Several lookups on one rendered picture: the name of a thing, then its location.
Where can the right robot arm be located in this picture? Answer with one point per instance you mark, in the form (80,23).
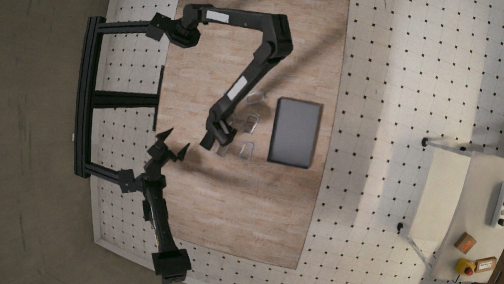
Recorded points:
(175,262)

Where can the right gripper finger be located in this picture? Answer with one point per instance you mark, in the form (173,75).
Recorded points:
(165,134)
(181,154)

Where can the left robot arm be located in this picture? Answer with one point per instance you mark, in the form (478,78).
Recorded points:
(277,43)

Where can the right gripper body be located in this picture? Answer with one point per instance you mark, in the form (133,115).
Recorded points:
(167,151)

